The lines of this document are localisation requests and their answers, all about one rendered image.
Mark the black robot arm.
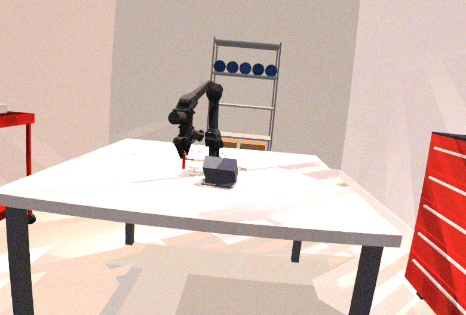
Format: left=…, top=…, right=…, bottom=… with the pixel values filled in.
left=168, top=80, right=224, bottom=157

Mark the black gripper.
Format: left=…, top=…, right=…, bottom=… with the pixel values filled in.
left=173, top=124, right=196, bottom=159

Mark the grey metal panel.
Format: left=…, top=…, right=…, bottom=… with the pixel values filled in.
left=200, top=155, right=238, bottom=189

